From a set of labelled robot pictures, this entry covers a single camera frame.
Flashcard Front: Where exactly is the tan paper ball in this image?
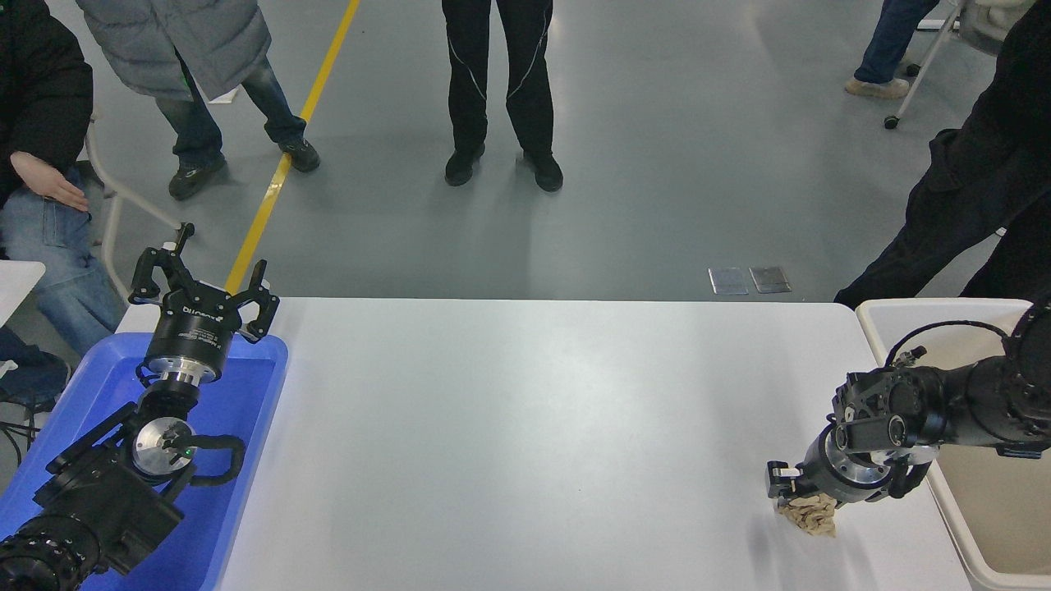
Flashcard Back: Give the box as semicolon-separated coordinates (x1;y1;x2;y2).
776;491;840;538

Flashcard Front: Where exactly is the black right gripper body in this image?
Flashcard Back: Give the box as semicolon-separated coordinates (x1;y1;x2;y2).
796;432;848;499

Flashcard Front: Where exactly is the seated person's hand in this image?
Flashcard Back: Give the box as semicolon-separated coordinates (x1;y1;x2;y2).
10;152;89;212

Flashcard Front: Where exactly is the small white side table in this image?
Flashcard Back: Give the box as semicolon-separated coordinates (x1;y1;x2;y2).
0;261;46;325

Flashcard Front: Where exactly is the large pale plastic bin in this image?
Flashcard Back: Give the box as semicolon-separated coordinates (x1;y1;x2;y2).
856;298;1051;590

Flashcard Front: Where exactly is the blue plastic tray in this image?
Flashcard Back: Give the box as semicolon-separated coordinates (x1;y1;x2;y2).
0;332;290;591

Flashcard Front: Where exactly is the white wheeled chair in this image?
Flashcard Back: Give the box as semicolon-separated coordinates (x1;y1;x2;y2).
884;0;1037;131

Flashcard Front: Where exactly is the standing person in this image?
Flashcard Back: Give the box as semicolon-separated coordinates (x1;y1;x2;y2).
844;0;941;99
76;0;321;202
833;0;1051;311
441;0;565;194

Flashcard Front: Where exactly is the seated person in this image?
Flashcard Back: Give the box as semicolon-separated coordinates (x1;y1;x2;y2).
0;0;128;411

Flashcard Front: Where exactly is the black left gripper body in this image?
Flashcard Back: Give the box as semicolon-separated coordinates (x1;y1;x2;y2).
145;283;245;372

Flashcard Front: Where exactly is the white tube chair frame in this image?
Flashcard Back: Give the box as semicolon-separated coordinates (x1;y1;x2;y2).
82;115;186;300

